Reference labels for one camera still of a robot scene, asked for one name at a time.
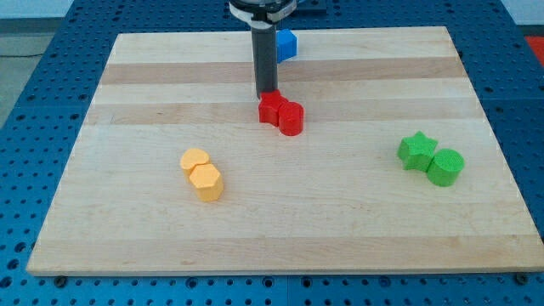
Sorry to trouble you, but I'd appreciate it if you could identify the yellow heart block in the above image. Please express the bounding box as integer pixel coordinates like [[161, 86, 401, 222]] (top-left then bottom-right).
[[179, 148, 211, 181]]

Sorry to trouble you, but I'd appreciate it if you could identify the yellow hexagon block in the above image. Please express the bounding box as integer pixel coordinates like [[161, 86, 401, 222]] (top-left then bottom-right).
[[189, 163, 224, 202]]

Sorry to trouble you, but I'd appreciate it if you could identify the red cylinder block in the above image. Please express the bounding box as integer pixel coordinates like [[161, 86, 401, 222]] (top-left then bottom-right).
[[278, 102, 304, 136]]

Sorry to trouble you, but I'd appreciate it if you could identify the green cylinder block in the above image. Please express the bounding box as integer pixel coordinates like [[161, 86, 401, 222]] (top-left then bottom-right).
[[427, 149, 465, 187]]

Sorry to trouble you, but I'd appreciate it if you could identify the blue cube block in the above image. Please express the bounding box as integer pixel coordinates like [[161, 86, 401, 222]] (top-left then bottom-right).
[[276, 29, 298, 63]]

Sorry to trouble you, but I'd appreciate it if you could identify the red star block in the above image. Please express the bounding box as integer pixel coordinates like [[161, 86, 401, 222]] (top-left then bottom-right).
[[258, 89, 288, 127]]

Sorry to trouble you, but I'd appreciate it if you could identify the wooden board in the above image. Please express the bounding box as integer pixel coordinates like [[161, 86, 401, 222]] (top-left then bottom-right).
[[27, 26, 543, 276]]

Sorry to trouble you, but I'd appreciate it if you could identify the green star block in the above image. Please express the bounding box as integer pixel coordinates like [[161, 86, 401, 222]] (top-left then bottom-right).
[[397, 131, 438, 172]]

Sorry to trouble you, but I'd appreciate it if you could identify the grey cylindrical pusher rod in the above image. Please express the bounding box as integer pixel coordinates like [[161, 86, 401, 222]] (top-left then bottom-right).
[[252, 25, 278, 98]]

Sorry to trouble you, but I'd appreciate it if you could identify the robot arm flange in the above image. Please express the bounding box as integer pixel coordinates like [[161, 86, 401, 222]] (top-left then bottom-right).
[[229, 0, 298, 30]]

